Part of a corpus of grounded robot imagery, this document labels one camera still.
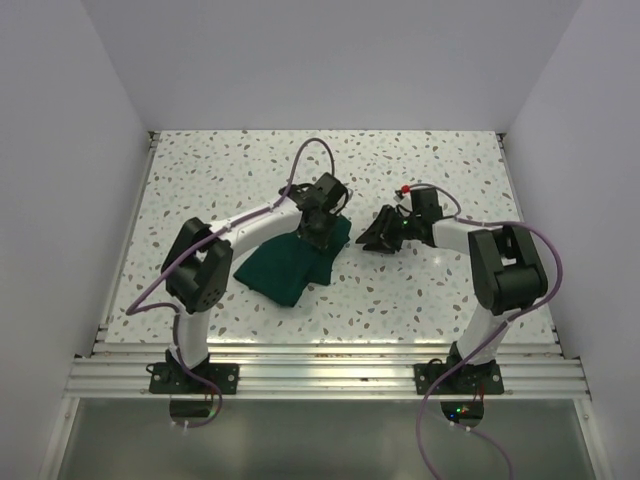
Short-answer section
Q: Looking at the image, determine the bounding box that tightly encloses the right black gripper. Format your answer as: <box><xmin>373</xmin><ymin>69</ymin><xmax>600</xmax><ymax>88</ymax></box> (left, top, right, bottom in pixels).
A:
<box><xmin>356</xmin><ymin>205</ymin><xmax>421</xmax><ymax>254</ymax></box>

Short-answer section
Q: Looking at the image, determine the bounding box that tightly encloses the green surgical drape cloth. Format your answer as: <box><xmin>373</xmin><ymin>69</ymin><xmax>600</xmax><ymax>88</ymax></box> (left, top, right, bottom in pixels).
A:
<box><xmin>234</xmin><ymin>216</ymin><xmax>352</xmax><ymax>307</ymax></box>

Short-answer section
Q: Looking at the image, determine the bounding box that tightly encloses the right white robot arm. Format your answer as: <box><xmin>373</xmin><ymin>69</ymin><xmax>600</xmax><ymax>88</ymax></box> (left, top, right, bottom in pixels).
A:
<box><xmin>356</xmin><ymin>183</ymin><xmax>548</xmax><ymax>393</ymax></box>

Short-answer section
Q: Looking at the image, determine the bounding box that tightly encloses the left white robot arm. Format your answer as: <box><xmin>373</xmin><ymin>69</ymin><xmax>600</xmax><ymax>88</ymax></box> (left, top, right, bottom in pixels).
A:
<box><xmin>161</xmin><ymin>173</ymin><xmax>350</xmax><ymax>393</ymax></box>

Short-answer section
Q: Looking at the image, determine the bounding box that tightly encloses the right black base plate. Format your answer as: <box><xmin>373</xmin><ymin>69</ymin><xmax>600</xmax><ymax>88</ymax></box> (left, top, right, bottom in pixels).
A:
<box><xmin>413</xmin><ymin>358</ymin><xmax>505</xmax><ymax>396</ymax></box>

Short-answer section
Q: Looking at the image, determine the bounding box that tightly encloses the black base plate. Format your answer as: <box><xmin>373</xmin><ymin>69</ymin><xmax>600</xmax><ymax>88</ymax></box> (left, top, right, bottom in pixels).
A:
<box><xmin>413</xmin><ymin>358</ymin><xmax>505</xmax><ymax>396</ymax></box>
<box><xmin>146</xmin><ymin>362</ymin><xmax>240</xmax><ymax>395</ymax></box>

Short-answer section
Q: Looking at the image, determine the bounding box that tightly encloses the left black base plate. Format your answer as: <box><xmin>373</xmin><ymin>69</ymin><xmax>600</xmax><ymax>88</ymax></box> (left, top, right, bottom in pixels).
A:
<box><xmin>146</xmin><ymin>362</ymin><xmax>240</xmax><ymax>395</ymax></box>

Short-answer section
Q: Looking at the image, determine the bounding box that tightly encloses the aluminium frame rail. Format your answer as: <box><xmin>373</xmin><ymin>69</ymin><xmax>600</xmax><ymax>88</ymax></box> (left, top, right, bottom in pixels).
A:
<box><xmin>63</xmin><ymin>342</ymin><xmax>590</xmax><ymax>400</ymax></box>

